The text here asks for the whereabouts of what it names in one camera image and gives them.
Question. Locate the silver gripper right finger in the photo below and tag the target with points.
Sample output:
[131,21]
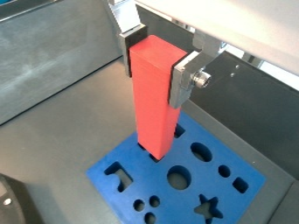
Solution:
[188,72]

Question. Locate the red rectangular block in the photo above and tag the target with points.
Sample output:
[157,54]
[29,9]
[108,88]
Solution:
[152,58]

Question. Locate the blue shape sorting board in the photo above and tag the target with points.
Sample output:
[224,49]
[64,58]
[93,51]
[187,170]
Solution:
[200,184]

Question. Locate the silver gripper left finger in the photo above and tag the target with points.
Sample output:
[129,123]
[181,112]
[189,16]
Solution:
[132,30]

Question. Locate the black object at corner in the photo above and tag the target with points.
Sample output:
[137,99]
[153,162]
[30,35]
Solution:
[17,209]

